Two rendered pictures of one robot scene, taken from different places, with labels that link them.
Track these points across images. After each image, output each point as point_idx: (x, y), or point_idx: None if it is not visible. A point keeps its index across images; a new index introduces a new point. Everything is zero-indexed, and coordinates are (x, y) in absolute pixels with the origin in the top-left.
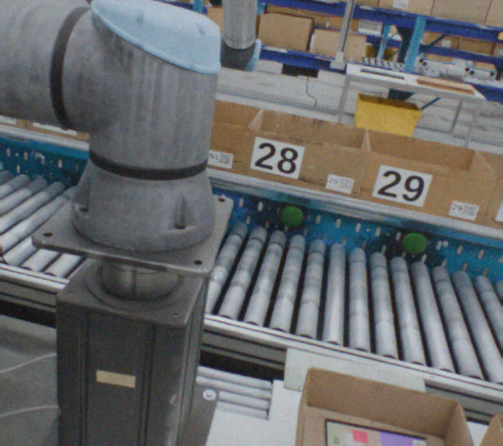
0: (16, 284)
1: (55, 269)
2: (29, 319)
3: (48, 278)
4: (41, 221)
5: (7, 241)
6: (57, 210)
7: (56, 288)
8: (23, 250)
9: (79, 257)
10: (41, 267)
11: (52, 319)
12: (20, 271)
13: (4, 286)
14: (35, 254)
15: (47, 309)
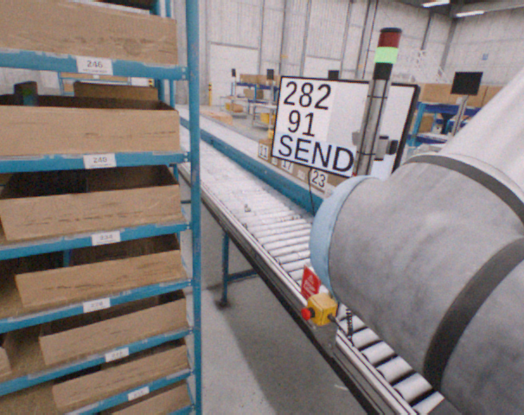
0: (354, 366)
1: (386, 371)
2: (355, 395)
3: (378, 377)
4: None
5: (360, 322)
6: None
7: (381, 392)
8: (367, 336)
9: (409, 367)
10: (376, 360)
11: (371, 410)
12: (360, 357)
13: (346, 360)
14: (375, 347)
15: (369, 401)
